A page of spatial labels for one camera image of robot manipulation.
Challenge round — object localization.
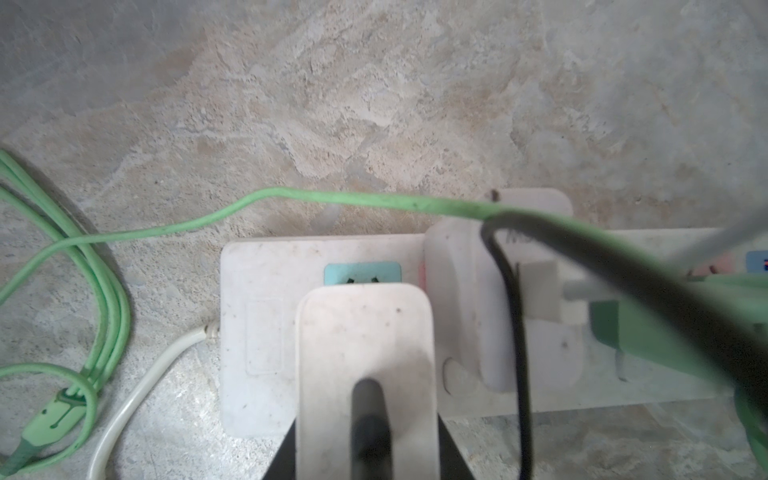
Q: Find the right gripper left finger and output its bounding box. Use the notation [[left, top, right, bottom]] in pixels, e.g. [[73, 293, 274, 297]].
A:
[[262, 422, 296, 480]]

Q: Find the long multicolour power strip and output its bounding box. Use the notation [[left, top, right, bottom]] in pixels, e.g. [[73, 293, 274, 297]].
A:
[[220, 220, 732, 438]]

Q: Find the black usb cable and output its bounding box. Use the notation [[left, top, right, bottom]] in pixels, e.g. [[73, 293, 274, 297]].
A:
[[479, 209, 768, 480]]

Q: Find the green charger plug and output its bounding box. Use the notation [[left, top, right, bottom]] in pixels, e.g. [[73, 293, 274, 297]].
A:
[[589, 273, 767, 383]]

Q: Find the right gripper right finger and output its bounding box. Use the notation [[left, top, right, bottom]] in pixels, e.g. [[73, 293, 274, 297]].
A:
[[438, 417, 474, 480]]

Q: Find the green charging cable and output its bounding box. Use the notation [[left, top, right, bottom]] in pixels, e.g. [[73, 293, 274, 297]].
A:
[[0, 148, 768, 478]]

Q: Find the white power strip cord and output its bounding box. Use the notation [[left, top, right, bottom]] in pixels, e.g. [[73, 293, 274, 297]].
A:
[[86, 320, 222, 480]]

